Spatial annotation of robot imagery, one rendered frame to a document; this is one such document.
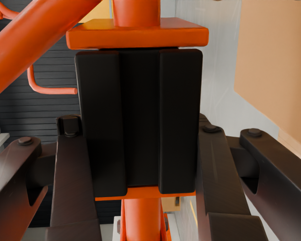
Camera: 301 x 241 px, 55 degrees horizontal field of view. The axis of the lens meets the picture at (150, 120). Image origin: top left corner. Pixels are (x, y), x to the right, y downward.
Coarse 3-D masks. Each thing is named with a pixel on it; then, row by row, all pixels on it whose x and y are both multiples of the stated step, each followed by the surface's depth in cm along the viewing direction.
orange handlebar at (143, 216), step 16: (128, 0) 12; (144, 0) 12; (160, 0) 13; (128, 16) 12; (144, 16) 12; (160, 16) 13; (128, 208) 17; (144, 208) 16; (160, 208) 17; (128, 224) 17; (144, 224) 17; (160, 224) 18; (128, 240) 18; (144, 240) 17; (160, 240) 18
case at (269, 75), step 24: (264, 0) 28; (288, 0) 24; (240, 24) 35; (264, 24) 29; (288, 24) 24; (240, 48) 35; (264, 48) 29; (288, 48) 24; (240, 72) 35; (264, 72) 29; (288, 72) 25; (264, 96) 29; (288, 96) 25; (288, 120) 25
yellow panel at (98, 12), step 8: (104, 0) 676; (112, 0) 677; (168, 0) 690; (96, 8) 681; (104, 8) 682; (112, 8) 683; (168, 8) 696; (88, 16) 686; (96, 16) 687; (104, 16) 688; (112, 16) 690; (168, 16) 702
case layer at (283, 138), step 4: (280, 132) 105; (284, 132) 103; (280, 136) 105; (284, 136) 103; (288, 136) 100; (280, 140) 106; (284, 140) 103; (288, 140) 100; (292, 140) 98; (284, 144) 103; (288, 144) 100; (292, 144) 98; (296, 144) 95; (288, 148) 100; (292, 148) 98; (296, 148) 95; (300, 148) 93; (292, 152) 98; (296, 152) 95; (300, 152) 93; (300, 156) 93
